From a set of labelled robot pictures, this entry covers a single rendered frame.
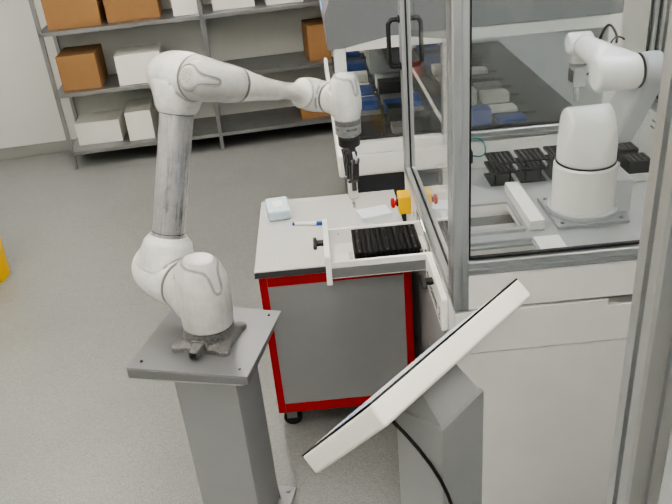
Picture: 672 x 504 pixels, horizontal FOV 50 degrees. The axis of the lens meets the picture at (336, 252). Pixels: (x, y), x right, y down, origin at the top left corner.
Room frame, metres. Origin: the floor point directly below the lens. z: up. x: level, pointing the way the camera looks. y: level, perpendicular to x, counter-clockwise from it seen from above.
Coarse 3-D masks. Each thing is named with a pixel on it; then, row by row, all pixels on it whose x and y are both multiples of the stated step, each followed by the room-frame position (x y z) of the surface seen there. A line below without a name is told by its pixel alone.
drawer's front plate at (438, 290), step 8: (432, 256) 1.97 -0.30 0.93; (432, 264) 1.92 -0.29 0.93; (432, 272) 1.88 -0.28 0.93; (440, 280) 1.82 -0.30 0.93; (432, 288) 1.88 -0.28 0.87; (440, 288) 1.78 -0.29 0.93; (440, 296) 1.74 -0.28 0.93; (440, 304) 1.74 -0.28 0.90; (440, 312) 1.74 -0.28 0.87; (440, 320) 1.74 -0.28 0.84
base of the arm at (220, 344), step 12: (240, 324) 1.89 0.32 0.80; (192, 336) 1.78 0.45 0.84; (204, 336) 1.77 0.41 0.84; (216, 336) 1.78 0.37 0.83; (228, 336) 1.80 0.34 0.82; (180, 348) 1.78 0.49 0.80; (192, 348) 1.75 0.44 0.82; (204, 348) 1.76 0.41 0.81; (216, 348) 1.76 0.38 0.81; (228, 348) 1.76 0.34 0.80
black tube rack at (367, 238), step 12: (372, 228) 2.26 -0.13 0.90; (384, 228) 2.25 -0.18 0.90; (396, 228) 2.25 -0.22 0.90; (408, 228) 2.24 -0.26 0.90; (360, 240) 2.18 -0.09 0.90; (372, 240) 2.17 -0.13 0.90; (384, 240) 2.16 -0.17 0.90; (396, 240) 2.16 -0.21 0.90; (408, 240) 2.15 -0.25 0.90; (360, 252) 2.09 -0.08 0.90; (372, 252) 2.09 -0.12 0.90; (384, 252) 2.13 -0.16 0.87; (396, 252) 2.13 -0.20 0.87; (408, 252) 2.12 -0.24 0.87; (420, 252) 2.11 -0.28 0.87
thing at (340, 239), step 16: (384, 224) 2.30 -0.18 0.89; (400, 224) 2.29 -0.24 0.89; (416, 224) 2.29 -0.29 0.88; (336, 240) 2.29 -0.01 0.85; (336, 256) 2.20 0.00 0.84; (384, 256) 2.06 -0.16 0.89; (400, 256) 2.05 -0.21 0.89; (416, 256) 2.05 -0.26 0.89; (336, 272) 2.05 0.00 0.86; (352, 272) 2.05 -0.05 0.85; (368, 272) 2.05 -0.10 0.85; (384, 272) 2.05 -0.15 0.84
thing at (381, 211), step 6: (384, 204) 2.72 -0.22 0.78; (360, 210) 2.68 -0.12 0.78; (366, 210) 2.67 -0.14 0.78; (372, 210) 2.67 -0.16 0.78; (378, 210) 2.66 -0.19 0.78; (384, 210) 2.66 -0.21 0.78; (390, 210) 2.65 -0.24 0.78; (360, 216) 2.63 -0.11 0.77; (366, 216) 2.62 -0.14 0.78; (372, 216) 2.62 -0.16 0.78; (378, 216) 2.62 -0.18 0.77; (384, 216) 2.63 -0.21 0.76
